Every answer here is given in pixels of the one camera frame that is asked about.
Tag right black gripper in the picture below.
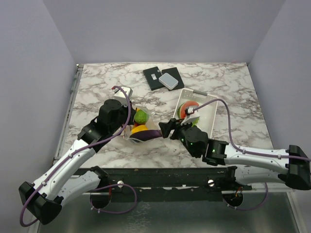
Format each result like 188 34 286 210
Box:
158 117 197 157

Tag clear polka dot zip bag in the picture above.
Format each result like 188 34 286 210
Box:
122 105 162 144

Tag purple toy eggplant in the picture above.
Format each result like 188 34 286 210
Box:
129 130 162 143

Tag yellow toy lemon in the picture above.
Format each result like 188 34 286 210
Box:
132 125 148 134

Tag green toy citrus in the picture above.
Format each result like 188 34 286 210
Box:
134 109 149 124

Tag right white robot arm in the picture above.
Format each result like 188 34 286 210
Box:
159 118 311 190

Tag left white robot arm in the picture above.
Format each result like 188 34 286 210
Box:
18 99 135 225

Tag toy watermelon slice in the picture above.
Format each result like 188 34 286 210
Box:
177 100 199 119

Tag green toy grapes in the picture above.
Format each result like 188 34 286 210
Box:
191 117 200 126

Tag white perforated plastic basket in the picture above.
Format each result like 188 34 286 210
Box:
173 88 218 138

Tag white grey small device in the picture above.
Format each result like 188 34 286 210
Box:
158 73 178 90

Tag black box with label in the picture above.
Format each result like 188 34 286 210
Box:
143 67 165 91

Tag black flat box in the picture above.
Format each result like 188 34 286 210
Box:
159 67 184 91

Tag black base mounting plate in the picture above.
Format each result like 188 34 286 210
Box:
89 166 252 202

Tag aluminium extrusion right front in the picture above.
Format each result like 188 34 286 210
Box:
250 183 294 193

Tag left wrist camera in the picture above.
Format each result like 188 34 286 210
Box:
113 86 133 106

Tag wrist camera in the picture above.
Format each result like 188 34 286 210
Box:
181 107 200 125
113 86 133 106

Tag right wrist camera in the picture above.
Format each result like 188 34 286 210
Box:
181 107 200 125

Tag aluminium rail left edge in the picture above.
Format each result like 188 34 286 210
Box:
53 64 84 163

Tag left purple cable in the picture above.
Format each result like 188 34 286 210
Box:
19 85 137 228

